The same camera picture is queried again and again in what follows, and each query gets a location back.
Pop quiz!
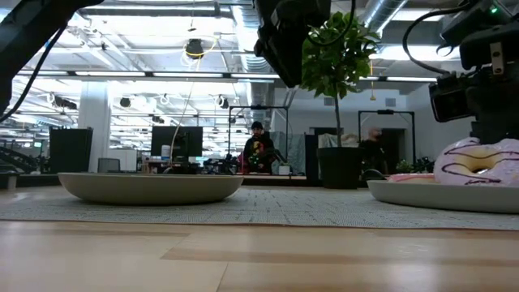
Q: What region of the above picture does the black left camera cable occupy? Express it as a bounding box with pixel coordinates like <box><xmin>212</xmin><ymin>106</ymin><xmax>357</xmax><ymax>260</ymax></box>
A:
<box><xmin>306</xmin><ymin>0</ymin><xmax>357</xmax><ymax>47</ymax></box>

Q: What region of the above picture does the black desk monitor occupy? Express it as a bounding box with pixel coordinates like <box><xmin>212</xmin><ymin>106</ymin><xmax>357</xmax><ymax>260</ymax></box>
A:
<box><xmin>150</xmin><ymin>126</ymin><xmax>204</xmax><ymax>158</ymax></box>

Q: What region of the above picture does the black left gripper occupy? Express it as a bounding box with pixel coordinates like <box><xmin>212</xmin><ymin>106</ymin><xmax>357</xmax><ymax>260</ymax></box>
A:
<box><xmin>253</xmin><ymin>0</ymin><xmax>305</xmax><ymax>88</ymax></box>

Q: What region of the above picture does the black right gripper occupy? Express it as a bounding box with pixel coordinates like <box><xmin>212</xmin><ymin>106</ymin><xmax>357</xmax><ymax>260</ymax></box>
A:
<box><xmin>460</xmin><ymin>22</ymin><xmax>519</xmax><ymax>144</ymax></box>

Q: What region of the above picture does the large pink sprinkled donut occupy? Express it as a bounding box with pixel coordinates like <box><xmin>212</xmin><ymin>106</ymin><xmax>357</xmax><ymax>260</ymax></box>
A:
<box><xmin>387</xmin><ymin>173</ymin><xmax>438</xmax><ymax>184</ymax></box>

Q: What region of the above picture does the black metal table frame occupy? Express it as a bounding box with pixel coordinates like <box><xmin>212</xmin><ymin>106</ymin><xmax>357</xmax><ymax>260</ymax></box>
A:
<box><xmin>0</xmin><ymin>172</ymin><xmax>350</xmax><ymax>190</ymax></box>

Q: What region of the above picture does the black rig frame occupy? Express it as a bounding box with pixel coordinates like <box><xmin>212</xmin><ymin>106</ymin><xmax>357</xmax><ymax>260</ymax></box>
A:
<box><xmin>358</xmin><ymin>109</ymin><xmax>417</xmax><ymax>178</ymax></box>
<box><xmin>228</xmin><ymin>105</ymin><xmax>290</xmax><ymax>163</ymax></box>

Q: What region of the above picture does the black ceiling speaker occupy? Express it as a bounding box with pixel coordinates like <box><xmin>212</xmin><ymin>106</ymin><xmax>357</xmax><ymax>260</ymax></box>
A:
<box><xmin>185</xmin><ymin>38</ymin><xmax>205</xmax><ymax>60</ymax></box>

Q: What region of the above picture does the grey chair back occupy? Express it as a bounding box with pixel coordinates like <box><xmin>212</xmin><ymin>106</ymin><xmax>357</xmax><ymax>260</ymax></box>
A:
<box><xmin>97</xmin><ymin>157</ymin><xmax>122</xmax><ymax>174</ymax></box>

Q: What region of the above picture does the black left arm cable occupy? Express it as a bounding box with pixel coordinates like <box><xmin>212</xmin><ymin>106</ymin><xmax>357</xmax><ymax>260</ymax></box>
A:
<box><xmin>0</xmin><ymin>24</ymin><xmax>68</xmax><ymax>122</ymax></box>

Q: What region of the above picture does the olive beige shallow bowl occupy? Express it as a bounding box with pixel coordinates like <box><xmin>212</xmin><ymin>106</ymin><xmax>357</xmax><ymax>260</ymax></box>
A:
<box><xmin>58</xmin><ymin>172</ymin><xmax>245</xmax><ymax>205</ymax></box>

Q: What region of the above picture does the grey flat plate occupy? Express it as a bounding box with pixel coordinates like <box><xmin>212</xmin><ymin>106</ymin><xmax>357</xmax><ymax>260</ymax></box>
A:
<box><xmin>367</xmin><ymin>179</ymin><xmax>519</xmax><ymax>215</ymax></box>

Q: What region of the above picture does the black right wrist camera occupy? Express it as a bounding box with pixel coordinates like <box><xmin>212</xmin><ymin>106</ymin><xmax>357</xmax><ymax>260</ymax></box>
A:
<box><xmin>428</xmin><ymin>72</ymin><xmax>474</xmax><ymax>123</ymax></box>

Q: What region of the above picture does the grey woven placemat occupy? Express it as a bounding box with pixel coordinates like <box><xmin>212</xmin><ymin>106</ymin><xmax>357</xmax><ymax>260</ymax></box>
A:
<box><xmin>0</xmin><ymin>187</ymin><xmax>519</xmax><ymax>231</ymax></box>

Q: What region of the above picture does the ceiling light strip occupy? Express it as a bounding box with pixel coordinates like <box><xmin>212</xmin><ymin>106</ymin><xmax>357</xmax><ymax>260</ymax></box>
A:
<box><xmin>358</xmin><ymin>75</ymin><xmax>438</xmax><ymax>83</ymax></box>
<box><xmin>15</xmin><ymin>71</ymin><xmax>281</xmax><ymax>80</ymax></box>

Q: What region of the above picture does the green leafy plant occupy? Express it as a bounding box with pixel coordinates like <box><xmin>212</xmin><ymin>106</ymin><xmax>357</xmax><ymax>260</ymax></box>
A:
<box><xmin>302</xmin><ymin>10</ymin><xmax>382</xmax><ymax>149</ymax></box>

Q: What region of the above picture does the black camera cable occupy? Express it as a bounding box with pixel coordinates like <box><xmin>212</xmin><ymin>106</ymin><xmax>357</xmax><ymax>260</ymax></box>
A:
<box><xmin>401</xmin><ymin>2</ymin><xmax>468</xmax><ymax>76</ymax></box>
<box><xmin>306</xmin><ymin>0</ymin><xmax>357</xmax><ymax>47</ymax></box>

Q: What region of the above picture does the black plant pot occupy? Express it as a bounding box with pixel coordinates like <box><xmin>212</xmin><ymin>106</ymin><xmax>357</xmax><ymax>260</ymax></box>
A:
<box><xmin>316</xmin><ymin>146</ymin><xmax>365</xmax><ymax>190</ymax></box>

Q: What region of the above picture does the silver ventilation duct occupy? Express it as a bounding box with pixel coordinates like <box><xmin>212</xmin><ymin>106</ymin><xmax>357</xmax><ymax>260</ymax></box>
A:
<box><xmin>230</xmin><ymin>0</ymin><xmax>277</xmax><ymax>106</ymax></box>
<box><xmin>358</xmin><ymin>0</ymin><xmax>409</xmax><ymax>36</ymax></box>

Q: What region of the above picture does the black stair railing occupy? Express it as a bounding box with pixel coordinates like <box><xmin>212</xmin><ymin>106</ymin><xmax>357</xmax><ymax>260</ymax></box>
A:
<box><xmin>0</xmin><ymin>144</ymin><xmax>45</xmax><ymax>175</ymax></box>

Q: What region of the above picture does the black rounded object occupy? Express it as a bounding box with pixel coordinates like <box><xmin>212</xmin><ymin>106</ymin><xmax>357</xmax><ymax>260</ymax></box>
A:
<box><xmin>360</xmin><ymin>168</ymin><xmax>387</xmax><ymax>182</ymax></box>

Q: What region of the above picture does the black right camera cable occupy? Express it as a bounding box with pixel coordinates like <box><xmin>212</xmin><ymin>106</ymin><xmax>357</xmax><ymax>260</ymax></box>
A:
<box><xmin>401</xmin><ymin>2</ymin><xmax>468</xmax><ymax>76</ymax></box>

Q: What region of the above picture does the large lilac purple-drizzle donut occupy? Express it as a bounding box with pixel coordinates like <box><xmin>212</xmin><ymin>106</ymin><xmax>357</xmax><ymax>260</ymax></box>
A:
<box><xmin>432</xmin><ymin>136</ymin><xmax>519</xmax><ymax>187</ymax></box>

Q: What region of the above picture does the white pillar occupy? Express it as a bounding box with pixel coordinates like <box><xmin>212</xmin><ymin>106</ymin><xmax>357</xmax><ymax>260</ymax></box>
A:
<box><xmin>78</xmin><ymin>95</ymin><xmax>112</xmax><ymax>174</ymax></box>

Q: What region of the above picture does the black upright panel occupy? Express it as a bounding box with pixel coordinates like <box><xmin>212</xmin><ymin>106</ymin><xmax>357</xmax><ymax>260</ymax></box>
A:
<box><xmin>49</xmin><ymin>127</ymin><xmax>94</xmax><ymax>174</ymax></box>

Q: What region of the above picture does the person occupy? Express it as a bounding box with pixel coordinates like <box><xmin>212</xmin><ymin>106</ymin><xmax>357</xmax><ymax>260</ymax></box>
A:
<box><xmin>242</xmin><ymin>120</ymin><xmax>277</xmax><ymax>175</ymax></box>
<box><xmin>358</xmin><ymin>127</ymin><xmax>386</xmax><ymax>175</ymax></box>

